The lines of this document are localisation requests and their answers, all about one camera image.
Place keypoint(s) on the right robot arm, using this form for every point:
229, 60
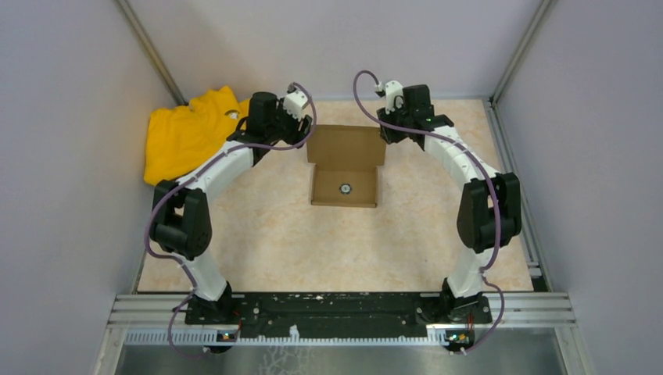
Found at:
489, 214

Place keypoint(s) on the yellow shirt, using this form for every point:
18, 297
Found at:
181, 139

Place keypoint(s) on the brown cardboard box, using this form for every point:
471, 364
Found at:
345, 160

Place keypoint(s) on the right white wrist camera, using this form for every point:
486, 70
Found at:
392, 92

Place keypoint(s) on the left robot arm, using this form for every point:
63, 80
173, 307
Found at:
180, 221

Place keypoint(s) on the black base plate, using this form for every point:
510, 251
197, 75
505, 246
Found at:
338, 315

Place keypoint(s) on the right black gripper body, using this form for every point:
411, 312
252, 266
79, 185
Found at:
399, 116

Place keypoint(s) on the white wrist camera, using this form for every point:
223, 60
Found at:
294, 104
392, 92

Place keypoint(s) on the aluminium frame rail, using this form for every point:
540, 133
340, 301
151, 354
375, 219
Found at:
151, 319

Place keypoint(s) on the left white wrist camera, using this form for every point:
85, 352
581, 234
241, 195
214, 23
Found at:
294, 104

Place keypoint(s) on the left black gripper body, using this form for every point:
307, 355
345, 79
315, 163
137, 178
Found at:
284, 126

